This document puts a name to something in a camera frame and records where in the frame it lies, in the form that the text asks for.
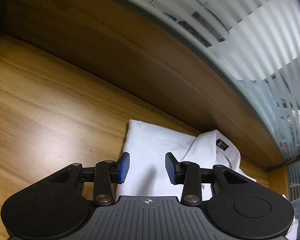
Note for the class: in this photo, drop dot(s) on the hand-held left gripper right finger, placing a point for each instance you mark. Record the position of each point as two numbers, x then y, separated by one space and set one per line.
170 167

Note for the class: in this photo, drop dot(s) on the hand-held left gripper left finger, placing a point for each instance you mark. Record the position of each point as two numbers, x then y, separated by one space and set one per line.
125 166

